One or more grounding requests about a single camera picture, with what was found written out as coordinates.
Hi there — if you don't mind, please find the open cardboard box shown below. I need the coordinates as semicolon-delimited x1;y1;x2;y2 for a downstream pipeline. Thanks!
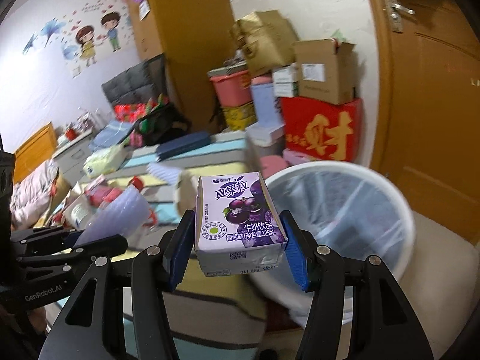
294;38;357;106

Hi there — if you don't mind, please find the dark grey quilted cushion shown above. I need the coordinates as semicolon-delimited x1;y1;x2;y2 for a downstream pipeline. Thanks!
102;54;168;107

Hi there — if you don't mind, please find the lavender cylindrical container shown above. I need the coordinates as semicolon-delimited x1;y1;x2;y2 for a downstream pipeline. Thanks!
250;76;283;127

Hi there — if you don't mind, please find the crumpled paper cup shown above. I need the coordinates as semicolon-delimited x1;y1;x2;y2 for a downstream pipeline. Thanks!
173;170;199;217

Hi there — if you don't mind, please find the white foam net sleeve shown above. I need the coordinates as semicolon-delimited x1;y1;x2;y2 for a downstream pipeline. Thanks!
75;185;151;247

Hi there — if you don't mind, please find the pink plastic bin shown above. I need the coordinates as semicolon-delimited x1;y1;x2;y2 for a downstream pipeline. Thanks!
210;70;252;107

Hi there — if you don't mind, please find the gold paper bag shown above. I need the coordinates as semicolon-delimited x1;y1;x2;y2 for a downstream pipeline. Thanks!
229;10;299;77

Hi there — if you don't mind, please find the pink box under red box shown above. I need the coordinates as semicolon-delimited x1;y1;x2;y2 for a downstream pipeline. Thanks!
258;147;320;179

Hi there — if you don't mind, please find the wooden door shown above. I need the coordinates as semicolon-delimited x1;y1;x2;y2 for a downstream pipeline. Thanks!
369;0;479;243

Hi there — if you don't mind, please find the purple grape milk carton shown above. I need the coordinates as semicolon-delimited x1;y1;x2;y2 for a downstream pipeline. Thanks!
194;172;288;277

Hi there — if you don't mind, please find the white yogurt cup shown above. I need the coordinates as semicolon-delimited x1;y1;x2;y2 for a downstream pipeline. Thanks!
61;194;94;230

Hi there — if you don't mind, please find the red plaid blanket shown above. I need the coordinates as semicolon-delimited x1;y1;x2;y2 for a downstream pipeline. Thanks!
113;94;169;123

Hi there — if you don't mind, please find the yellow patterned box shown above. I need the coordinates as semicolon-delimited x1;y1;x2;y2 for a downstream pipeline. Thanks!
222;102;257;131

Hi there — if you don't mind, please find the white round trash bin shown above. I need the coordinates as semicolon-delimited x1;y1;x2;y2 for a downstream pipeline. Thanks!
245;160;418;329

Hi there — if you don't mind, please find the yellow tissue pack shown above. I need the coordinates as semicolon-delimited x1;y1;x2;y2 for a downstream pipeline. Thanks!
83;145;127;179

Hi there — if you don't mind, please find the white small box upper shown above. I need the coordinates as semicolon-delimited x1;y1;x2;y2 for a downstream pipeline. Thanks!
272;63;299;84

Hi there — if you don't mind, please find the silver door handle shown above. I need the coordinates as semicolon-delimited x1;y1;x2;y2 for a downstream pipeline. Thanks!
384;0;416;33

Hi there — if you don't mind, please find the paper note on wardrobe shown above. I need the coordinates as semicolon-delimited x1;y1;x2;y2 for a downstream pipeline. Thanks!
138;0;151;20

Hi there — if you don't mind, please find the wooden wardrobe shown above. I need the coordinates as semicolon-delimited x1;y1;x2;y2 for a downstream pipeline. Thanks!
126;0;234;133

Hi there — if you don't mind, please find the white small box lower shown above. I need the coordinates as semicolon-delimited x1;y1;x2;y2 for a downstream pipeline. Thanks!
273;82;299;98

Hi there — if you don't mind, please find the white wall switch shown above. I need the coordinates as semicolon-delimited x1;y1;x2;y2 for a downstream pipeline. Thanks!
72;66;81;78

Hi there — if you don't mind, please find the dark blue glasses case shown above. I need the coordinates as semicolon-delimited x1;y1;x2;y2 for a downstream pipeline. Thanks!
155;131;211;161

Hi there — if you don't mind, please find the red gift box gold character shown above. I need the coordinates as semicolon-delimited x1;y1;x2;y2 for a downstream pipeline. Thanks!
281;96;363;162

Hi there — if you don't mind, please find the floral bed quilt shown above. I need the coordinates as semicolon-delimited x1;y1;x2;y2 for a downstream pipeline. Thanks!
10;158;59;230

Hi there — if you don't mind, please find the wooden bed headboard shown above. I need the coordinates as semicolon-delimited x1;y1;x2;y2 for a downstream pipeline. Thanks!
13;122;57;184

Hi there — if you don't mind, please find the folded blue cloth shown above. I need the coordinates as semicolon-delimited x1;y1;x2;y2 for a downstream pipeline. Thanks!
89;119;134;153

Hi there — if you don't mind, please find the black bag on chair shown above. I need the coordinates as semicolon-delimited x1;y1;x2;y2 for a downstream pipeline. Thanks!
135;102;191;146

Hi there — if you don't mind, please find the pink milk carton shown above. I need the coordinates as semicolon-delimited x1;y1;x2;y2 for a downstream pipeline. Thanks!
84;184;123;208

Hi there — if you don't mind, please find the grey drawer cabinet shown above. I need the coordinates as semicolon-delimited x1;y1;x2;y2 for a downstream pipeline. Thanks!
52;129;94;183

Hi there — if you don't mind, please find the red mug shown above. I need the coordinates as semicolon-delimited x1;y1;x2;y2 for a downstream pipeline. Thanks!
64;127;78;141

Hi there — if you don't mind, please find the white small box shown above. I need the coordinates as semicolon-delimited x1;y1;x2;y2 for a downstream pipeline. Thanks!
273;82;299;98
272;63;299;84

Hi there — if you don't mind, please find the cartoon couple wall sticker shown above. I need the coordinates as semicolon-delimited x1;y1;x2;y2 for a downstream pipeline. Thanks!
76;11;121;68

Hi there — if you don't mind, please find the striped tablecloth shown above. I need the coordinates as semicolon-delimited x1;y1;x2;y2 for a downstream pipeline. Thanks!
45;130;271;360

